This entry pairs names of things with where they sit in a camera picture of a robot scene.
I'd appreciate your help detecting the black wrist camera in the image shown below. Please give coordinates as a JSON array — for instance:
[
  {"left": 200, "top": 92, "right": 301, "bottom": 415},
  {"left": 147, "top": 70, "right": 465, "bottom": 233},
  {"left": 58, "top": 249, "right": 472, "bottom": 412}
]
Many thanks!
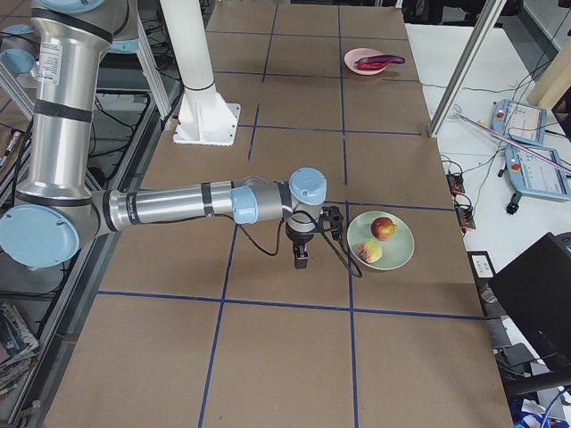
[{"left": 319, "top": 206, "right": 344, "bottom": 243}]

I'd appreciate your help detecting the black monitor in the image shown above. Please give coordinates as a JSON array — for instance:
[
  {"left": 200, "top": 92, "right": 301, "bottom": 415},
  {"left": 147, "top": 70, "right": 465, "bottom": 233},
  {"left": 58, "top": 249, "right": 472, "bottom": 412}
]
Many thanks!
[{"left": 489, "top": 233, "right": 570, "bottom": 366}]

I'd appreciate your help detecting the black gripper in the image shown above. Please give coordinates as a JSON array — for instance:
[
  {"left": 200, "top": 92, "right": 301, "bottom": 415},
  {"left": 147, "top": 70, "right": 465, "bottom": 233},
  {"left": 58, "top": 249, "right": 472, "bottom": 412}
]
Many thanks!
[{"left": 285, "top": 218, "right": 318, "bottom": 269}]

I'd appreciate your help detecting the red chili pepper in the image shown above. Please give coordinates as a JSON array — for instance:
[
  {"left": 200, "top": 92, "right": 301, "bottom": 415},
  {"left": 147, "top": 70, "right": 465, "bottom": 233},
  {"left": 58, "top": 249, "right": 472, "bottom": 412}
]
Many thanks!
[{"left": 357, "top": 62, "right": 388, "bottom": 73}]

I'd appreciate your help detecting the stack of books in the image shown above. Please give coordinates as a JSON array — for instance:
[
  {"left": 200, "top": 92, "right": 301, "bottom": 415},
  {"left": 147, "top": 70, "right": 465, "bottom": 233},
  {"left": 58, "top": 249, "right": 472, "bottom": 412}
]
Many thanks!
[{"left": 1, "top": 301, "right": 40, "bottom": 399}]

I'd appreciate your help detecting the purple eggplant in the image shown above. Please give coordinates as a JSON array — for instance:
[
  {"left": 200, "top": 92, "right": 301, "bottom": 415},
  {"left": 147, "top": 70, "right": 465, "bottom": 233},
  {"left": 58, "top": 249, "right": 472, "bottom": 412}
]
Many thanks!
[{"left": 355, "top": 54, "right": 406, "bottom": 65}]

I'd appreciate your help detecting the near blue teach pendant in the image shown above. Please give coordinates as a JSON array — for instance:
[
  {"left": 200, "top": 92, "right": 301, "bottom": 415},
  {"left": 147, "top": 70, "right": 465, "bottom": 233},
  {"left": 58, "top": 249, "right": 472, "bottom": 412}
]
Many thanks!
[{"left": 505, "top": 145, "right": 570, "bottom": 201}]

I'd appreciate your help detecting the blue teach pendant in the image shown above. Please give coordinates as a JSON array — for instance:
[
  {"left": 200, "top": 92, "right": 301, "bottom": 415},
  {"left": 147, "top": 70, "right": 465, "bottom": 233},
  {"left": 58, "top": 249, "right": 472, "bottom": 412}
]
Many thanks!
[
  {"left": 491, "top": 99, "right": 547, "bottom": 146},
  {"left": 505, "top": 145, "right": 570, "bottom": 201}
]

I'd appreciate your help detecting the aluminium frame post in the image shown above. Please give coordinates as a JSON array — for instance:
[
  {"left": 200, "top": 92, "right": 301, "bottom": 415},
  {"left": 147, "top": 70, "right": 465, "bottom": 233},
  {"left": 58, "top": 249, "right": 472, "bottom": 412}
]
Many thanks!
[{"left": 427, "top": 0, "right": 506, "bottom": 138}]

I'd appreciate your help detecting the white camera post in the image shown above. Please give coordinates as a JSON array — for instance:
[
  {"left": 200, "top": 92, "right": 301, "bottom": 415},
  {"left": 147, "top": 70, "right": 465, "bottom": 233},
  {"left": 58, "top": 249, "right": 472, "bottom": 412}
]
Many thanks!
[{"left": 161, "top": 0, "right": 241, "bottom": 146}]

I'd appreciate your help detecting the green plate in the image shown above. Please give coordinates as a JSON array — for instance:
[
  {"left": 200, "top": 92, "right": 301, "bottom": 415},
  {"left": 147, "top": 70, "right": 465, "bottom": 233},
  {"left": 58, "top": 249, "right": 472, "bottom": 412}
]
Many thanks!
[{"left": 347, "top": 211, "right": 415, "bottom": 270}]

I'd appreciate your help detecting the red yellow pomegranate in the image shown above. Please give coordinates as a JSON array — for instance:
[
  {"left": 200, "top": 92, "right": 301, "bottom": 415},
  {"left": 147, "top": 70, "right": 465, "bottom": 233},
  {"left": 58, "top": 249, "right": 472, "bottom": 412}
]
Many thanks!
[{"left": 370, "top": 217, "right": 398, "bottom": 241}]

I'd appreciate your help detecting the orange circuit board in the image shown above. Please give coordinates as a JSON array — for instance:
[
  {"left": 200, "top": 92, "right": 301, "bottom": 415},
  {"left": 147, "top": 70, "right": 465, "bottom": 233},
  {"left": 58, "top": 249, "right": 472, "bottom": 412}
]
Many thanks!
[{"left": 446, "top": 172, "right": 476, "bottom": 235}]

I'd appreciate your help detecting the yellow green peach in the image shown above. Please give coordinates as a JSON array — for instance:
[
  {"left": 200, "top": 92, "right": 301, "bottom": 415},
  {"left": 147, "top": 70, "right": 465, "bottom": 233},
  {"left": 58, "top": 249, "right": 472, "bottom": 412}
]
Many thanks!
[{"left": 357, "top": 238, "right": 383, "bottom": 264}]

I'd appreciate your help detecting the reacher grabber stick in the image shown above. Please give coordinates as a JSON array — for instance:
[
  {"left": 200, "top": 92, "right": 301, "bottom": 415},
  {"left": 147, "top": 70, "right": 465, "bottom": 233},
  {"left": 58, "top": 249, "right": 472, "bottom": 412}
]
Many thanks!
[{"left": 452, "top": 113, "right": 571, "bottom": 174}]

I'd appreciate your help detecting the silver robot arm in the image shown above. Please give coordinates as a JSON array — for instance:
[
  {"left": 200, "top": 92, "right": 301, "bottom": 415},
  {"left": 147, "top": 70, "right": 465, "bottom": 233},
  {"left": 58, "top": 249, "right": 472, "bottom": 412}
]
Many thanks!
[{"left": 1, "top": 1, "right": 327, "bottom": 268}]

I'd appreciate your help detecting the pink plate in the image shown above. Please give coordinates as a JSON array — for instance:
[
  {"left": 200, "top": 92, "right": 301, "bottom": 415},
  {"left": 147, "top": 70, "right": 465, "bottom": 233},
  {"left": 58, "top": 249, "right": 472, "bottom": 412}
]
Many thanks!
[{"left": 343, "top": 47, "right": 387, "bottom": 77}]

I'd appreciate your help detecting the far blue teach pendant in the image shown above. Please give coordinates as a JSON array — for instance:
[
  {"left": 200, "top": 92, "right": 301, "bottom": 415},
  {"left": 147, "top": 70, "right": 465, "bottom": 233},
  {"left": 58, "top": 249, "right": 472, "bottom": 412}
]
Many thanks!
[{"left": 491, "top": 99, "right": 547, "bottom": 146}]

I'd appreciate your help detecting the black camera cable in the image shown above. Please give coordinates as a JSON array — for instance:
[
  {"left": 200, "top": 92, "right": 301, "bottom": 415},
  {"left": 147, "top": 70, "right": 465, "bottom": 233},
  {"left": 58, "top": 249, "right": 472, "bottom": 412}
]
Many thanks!
[{"left": 231, "top": 209, "right": 363, "bottom": 279}]

